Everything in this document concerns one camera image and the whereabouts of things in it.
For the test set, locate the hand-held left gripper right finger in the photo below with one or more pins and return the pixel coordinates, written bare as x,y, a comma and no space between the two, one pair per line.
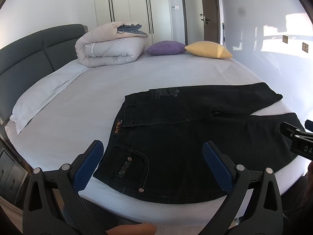
216,166

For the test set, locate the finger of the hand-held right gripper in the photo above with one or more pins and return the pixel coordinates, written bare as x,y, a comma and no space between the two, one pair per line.
289,129

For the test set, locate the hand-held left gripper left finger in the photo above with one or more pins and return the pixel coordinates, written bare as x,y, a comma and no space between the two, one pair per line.
91,162

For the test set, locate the black denim pants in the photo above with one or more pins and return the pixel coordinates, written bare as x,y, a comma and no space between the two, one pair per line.
183,151

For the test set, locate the bed with white sheet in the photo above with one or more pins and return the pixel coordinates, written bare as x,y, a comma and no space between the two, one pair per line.
97,98

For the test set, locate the grey nightstand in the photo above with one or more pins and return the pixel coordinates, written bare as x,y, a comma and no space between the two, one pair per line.
12,173

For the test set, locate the white pillow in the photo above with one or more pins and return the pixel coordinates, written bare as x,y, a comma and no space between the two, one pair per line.
41,95

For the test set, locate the folded white duvet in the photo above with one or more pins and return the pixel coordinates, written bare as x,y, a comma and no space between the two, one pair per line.
110,51

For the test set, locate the yellow cushion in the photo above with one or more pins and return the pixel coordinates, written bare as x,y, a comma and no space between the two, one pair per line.
207,49

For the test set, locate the grey padded headboard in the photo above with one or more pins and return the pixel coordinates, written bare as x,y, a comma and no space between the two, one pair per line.
36,51

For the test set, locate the purple cushion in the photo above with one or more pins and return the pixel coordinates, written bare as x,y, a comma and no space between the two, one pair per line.
165,48

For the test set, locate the brown door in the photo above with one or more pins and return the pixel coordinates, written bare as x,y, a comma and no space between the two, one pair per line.
211,5

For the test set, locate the white wardrobe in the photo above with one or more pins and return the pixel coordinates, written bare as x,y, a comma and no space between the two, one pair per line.
129,2

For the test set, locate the brass wall socket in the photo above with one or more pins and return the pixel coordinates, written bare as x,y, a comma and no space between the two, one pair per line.
285,39
305,46

